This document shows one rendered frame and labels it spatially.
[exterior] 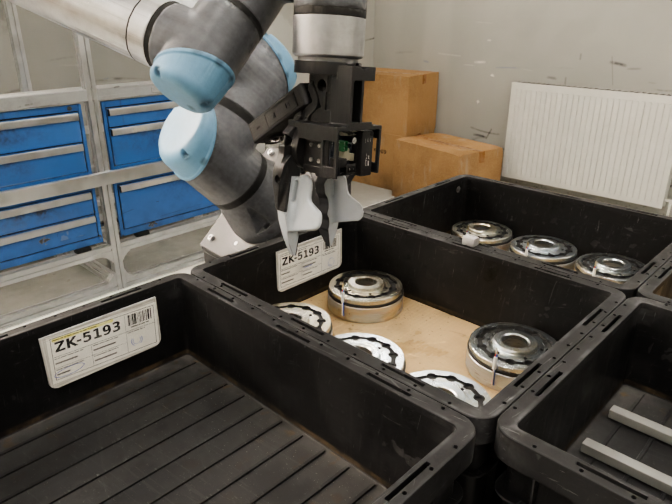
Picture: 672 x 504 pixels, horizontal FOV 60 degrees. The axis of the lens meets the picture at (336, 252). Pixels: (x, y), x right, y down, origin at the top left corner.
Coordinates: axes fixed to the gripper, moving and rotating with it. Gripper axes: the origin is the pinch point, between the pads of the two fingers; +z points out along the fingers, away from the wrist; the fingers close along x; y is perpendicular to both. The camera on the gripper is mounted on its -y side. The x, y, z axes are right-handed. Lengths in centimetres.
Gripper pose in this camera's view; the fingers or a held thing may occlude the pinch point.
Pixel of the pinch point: (307, 238)
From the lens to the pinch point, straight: 68.9
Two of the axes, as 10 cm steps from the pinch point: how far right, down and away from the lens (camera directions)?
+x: 6.8, -1.9, 7.1
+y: 7.3, 2.4, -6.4
